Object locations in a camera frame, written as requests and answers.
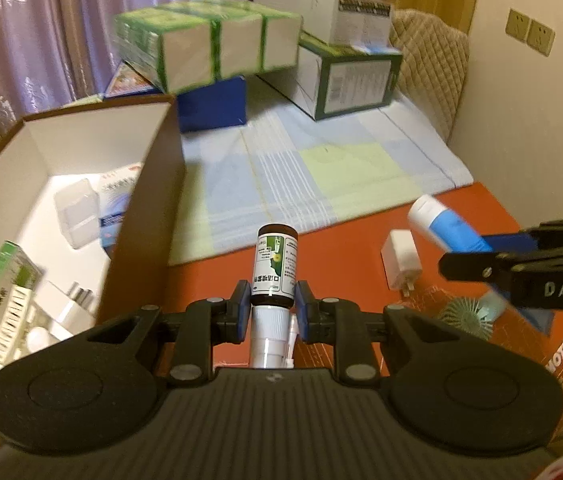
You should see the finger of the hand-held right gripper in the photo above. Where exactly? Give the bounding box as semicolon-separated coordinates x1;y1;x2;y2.
439;245;563;284
482;216;563;256

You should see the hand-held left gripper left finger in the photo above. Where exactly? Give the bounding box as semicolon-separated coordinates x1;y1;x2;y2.
86;280;252;387

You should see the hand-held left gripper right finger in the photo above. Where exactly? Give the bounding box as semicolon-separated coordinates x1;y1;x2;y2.
295;280;442;386

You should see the blue white tube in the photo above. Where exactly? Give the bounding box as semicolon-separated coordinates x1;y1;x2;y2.
407;194;555;333

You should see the brown spray bottle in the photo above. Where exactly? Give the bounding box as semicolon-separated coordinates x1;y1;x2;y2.
250;224;299;371

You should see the brown cardboard box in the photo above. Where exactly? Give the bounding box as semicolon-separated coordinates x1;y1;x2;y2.
0;95;187;393

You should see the blue white medicine box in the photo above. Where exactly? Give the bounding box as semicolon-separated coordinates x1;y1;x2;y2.
92;162;143;261

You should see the white power adapter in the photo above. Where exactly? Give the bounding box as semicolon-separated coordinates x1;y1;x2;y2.
36;280;100;331
382;230;422;298

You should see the clear plastic box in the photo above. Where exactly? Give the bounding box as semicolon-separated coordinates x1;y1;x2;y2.
54;178;100;251

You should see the mint handheld fan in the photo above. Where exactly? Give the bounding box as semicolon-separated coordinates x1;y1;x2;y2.
439;287;512;337

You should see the orange red mat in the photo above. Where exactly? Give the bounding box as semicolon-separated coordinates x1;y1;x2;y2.
0;182;563;480

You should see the checked pale blanket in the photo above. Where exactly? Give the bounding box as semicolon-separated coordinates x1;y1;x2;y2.
62;77;475;266

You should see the beige quilted chair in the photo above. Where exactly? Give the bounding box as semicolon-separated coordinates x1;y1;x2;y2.
389;9;469;141

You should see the dark green large box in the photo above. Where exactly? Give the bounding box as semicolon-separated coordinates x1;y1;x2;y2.
256;30;405;122

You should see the green white carton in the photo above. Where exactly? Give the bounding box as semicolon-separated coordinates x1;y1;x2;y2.
216;0;305;73
114;7;215;96
172;2;265;81

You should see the colourful printed box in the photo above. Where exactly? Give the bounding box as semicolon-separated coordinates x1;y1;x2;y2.
104;62;162;98

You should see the white labelled box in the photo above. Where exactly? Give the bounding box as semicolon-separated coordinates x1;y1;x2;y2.
329;0;395;48

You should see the purple curtain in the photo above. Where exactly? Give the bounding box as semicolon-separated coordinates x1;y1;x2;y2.
0;0;257;201

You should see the beige wall socket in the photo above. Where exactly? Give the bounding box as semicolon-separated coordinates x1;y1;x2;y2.
505;7;532;43
527;19;557;56

